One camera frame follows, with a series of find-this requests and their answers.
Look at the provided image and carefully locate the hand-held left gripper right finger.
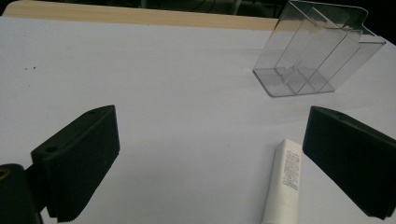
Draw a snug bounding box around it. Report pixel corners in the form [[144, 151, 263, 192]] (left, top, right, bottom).
[[302, 105, 396, 220]]

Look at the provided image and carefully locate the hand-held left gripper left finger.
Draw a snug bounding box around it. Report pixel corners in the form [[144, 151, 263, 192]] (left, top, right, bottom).
[[30, 105, 120, 223]]

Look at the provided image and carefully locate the white cosmetic tube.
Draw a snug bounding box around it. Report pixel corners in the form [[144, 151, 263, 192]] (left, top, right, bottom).
[[262, 138, 304, 224]]

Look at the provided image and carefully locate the clear acrylic organizer rack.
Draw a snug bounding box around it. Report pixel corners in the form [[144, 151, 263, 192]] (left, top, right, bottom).
[[252, 0, 387, 98]]

